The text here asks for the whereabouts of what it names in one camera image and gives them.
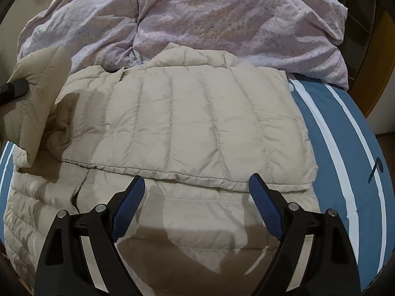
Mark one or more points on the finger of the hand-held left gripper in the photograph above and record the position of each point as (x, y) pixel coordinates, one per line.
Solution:
(15, 91)

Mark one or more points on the lilac patterned duvet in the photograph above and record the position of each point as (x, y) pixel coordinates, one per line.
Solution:
(216, 21)

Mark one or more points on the beige quilted down jacket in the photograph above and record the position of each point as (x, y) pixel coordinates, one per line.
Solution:
(191, 120)

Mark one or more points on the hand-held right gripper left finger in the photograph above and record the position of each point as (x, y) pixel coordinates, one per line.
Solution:
(129, 202)

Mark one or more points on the blue white striped bed sheet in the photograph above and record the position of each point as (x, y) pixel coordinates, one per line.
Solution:
(324, 129)

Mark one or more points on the wooden door frame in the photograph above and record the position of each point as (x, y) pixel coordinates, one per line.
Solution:
(381, 83)

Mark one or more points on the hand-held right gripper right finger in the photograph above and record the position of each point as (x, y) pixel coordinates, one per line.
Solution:
(265, 205)

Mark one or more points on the dark door panel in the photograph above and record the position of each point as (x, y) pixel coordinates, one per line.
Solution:
(361, 37)

